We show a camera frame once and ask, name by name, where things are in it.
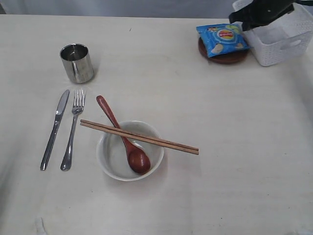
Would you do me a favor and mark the brown wooden spoon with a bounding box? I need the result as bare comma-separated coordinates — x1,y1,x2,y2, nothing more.
96,95,152,175

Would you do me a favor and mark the wooden chopstick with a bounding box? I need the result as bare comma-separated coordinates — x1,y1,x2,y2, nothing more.
80,119,200,152
80,119,199,155

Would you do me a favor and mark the white patterned ceramic bowl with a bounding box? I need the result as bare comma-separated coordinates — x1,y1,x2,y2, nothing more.
96,132,165,182

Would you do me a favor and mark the silver fork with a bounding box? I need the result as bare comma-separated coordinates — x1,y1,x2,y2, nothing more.
60,88,86,171

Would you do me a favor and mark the brown round plate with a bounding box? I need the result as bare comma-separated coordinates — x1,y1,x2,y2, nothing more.
198,38,249,65

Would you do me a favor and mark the silver table knife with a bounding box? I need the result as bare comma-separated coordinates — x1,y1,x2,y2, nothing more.
40,90,70,171

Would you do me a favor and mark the blue chips bag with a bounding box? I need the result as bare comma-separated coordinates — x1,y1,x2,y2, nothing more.
196,23,249,58

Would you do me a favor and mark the white perforated plastic basket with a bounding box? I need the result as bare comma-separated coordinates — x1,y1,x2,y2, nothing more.
232,0,313,67

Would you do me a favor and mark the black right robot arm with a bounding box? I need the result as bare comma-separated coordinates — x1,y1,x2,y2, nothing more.
228,0,295,31

